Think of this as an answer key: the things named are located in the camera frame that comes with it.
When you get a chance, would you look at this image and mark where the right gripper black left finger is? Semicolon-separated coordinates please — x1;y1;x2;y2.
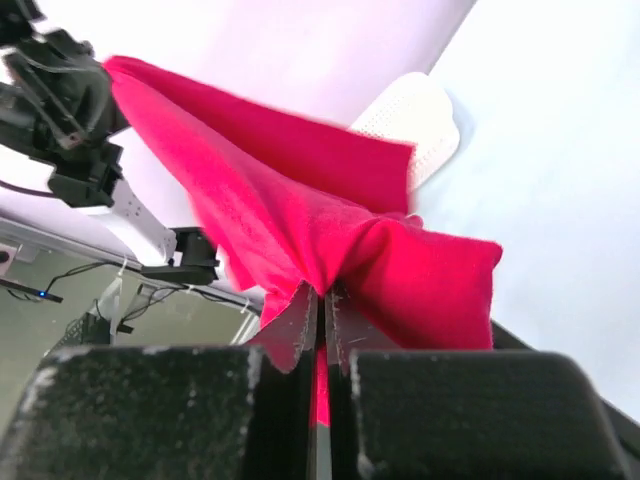
1;285;317;479

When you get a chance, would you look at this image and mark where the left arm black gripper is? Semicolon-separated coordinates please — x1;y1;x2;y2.
1;1;129;161

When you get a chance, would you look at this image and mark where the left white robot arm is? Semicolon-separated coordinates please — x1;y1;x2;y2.
1;1;219;286

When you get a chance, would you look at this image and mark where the crimson red t-shirt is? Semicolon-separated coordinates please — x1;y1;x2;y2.
102;54;504;426

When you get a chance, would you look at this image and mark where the white perforated plastic basket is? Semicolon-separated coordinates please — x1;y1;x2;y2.
351;72;460;192

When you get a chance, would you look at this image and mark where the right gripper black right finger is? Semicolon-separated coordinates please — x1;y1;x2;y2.
324;286;631;479

